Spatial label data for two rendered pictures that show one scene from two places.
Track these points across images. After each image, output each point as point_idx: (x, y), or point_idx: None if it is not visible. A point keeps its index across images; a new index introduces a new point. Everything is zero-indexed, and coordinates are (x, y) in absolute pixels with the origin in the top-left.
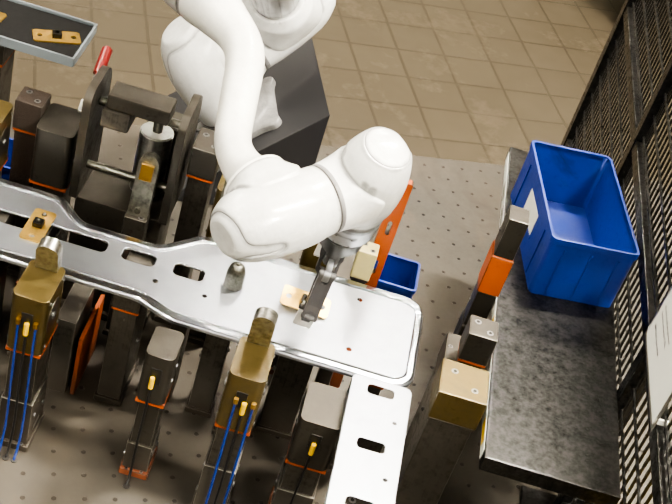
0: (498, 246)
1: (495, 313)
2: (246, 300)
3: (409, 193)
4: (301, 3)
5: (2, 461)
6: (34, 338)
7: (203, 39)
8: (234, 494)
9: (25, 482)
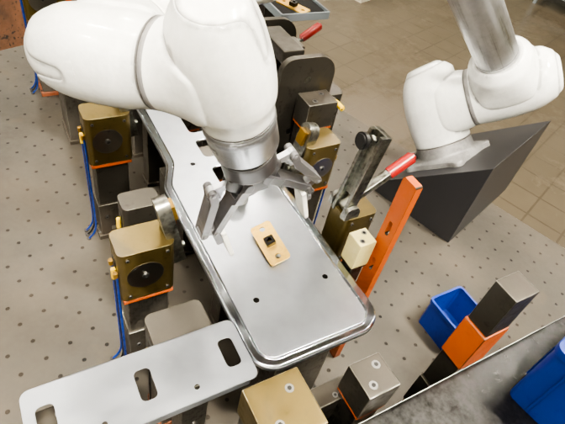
0: (475, 309)
1: (438, 382)
2: (233, 214)
3: (411, 197)
4: (513, 66)
5: (83, 234)
6: (84, 147)
7: (429, 75)
8: None
9: (76, 252)
